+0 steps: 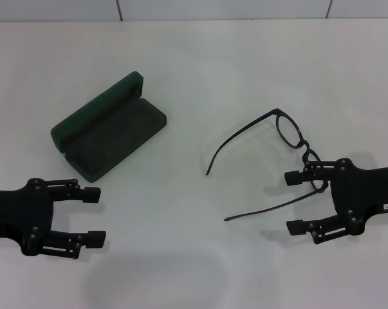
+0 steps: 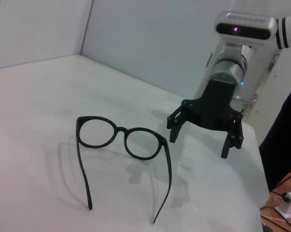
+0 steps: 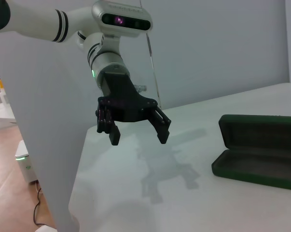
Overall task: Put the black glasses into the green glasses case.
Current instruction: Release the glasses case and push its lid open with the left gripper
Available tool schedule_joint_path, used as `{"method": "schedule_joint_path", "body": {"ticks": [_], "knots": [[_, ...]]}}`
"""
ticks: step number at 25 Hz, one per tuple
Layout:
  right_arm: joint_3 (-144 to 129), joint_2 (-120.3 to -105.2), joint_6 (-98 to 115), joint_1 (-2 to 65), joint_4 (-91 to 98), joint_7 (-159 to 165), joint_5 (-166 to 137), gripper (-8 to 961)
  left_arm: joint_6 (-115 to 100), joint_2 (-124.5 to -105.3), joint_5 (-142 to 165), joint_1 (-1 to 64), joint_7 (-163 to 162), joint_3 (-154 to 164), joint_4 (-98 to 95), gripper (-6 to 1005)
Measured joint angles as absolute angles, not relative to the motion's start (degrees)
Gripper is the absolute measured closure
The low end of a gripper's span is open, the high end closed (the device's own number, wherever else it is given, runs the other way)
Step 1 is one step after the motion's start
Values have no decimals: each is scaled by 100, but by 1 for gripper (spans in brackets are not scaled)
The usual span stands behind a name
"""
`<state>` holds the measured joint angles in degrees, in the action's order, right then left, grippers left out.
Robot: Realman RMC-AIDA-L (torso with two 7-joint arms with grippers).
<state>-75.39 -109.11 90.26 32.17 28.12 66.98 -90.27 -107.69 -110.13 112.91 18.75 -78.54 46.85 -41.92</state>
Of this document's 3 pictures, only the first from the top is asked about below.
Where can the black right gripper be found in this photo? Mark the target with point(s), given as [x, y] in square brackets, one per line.
[357, 193]

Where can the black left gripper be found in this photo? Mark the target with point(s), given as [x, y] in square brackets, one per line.
[20, 215]

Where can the black glasses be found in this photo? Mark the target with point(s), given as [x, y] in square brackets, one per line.
[305, 145]

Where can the green glasses case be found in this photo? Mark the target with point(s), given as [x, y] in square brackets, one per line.
[116, 138]

